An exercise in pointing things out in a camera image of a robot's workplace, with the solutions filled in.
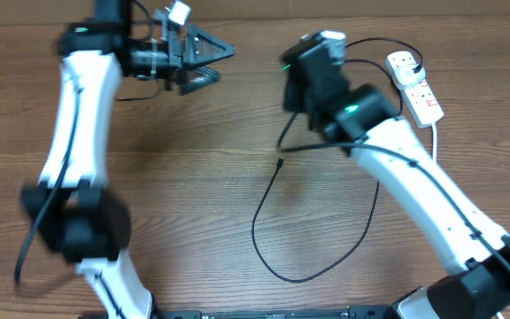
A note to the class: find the white power strip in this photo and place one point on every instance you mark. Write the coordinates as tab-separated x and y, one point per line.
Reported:
420	100

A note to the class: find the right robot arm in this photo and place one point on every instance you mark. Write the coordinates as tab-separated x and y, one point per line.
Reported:
473	250

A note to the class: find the white USB charger plug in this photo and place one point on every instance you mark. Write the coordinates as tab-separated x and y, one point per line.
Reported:
407	76

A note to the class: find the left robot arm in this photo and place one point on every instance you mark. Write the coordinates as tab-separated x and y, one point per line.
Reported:
71	207

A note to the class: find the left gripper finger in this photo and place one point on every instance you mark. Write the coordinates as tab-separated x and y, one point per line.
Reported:
202	49
197	78

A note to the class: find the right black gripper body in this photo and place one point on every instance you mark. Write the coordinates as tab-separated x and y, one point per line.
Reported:
299	101

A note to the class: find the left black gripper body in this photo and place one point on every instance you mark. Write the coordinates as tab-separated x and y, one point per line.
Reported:
168	61

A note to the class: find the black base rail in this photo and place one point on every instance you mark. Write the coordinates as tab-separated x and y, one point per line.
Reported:
352	312

